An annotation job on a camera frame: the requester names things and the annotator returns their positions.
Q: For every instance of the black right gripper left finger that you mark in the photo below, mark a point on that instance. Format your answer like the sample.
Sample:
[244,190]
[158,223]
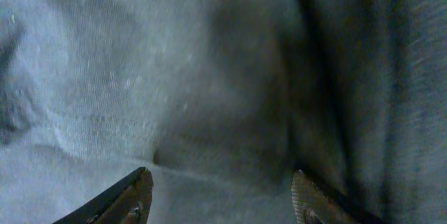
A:
[126,202]

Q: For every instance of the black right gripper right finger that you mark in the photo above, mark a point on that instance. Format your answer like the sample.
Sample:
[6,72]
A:
[315,202]

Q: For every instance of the black t-shirt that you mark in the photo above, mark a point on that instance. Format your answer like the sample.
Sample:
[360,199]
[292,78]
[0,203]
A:
[223,100]

